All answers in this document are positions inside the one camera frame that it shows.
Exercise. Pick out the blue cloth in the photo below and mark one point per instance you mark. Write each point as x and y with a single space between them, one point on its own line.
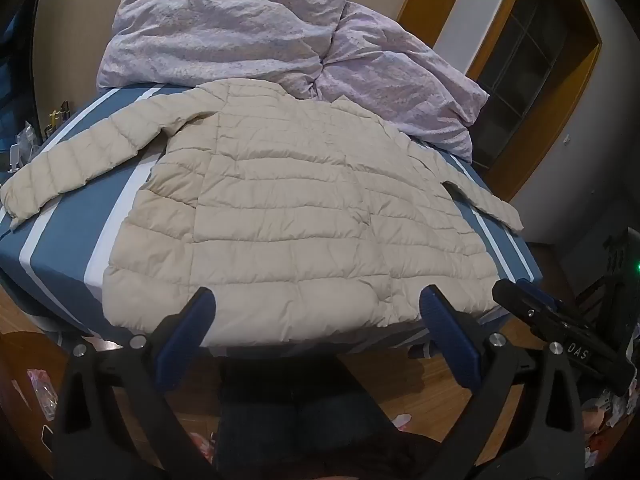
12 70

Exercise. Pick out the dark panelled door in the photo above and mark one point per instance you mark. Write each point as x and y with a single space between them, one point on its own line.
525 70

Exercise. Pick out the white clutter items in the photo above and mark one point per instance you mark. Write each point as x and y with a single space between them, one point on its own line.
22 147

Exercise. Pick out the yellow small item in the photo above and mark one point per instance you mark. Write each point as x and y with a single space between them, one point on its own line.
56 117

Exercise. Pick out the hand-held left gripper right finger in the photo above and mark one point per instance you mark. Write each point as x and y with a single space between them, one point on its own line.
450 330

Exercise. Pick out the blue white striped bed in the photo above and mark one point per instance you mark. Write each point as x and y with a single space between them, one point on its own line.
70 230

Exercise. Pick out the pink wrapper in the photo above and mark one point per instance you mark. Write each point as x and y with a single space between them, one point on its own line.
42 392

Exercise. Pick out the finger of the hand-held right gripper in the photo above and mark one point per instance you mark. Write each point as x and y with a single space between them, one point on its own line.
520 305
542 294

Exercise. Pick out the pile of floor clutter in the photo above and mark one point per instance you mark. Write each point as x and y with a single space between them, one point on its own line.
612 420

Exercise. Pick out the paper scrap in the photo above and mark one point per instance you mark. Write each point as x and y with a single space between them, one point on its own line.
402 420

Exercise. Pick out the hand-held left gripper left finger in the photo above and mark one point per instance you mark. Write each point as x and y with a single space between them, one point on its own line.
192 325

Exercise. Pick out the beige puffer jacket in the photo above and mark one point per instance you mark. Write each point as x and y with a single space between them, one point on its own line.
280 210

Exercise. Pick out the person's legs in dark pants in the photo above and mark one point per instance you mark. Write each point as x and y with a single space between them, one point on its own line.
300 410

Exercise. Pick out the pink crumpled duvet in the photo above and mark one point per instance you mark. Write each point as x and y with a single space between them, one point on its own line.
225 35

